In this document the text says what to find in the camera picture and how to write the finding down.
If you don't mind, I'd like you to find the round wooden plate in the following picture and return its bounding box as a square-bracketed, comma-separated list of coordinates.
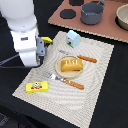
[55, 55, 82, 79]

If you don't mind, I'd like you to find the yellow butter box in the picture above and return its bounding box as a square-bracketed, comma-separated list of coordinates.
[26, 81, 48, 93]

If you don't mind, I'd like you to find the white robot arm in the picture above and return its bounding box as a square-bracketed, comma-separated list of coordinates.
[0, 0, 46, 67]

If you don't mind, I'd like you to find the beige woven placemat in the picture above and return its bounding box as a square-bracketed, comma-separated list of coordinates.
[13, 31, 114, 128]

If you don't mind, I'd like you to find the dark grey pot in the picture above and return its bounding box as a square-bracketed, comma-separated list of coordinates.
[80, 0, 106, 25]

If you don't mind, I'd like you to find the orange bread loaf toy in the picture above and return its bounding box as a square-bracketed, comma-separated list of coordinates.
[61, 59, 83, 71]

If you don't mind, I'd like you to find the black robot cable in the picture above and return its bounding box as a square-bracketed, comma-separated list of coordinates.
[0, 52, 26, 69]

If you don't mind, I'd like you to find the yellow toy banana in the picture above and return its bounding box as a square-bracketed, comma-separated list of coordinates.
[41, 37, 53, 44]

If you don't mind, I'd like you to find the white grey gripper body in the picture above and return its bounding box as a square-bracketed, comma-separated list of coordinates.
[36, 37, 47, 63]

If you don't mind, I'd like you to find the fork with wooden handle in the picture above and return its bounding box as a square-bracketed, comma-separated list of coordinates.
[44, 72, 84, 90]

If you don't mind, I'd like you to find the knife with wooden handle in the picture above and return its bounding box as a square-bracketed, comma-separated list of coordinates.
[58, 50, 97, 63]

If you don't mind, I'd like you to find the salmon pink board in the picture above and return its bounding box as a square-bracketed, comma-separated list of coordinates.
[48, 0, 128, 43]

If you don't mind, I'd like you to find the beige bowl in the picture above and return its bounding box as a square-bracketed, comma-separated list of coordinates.
[116, 4, 128, 31]

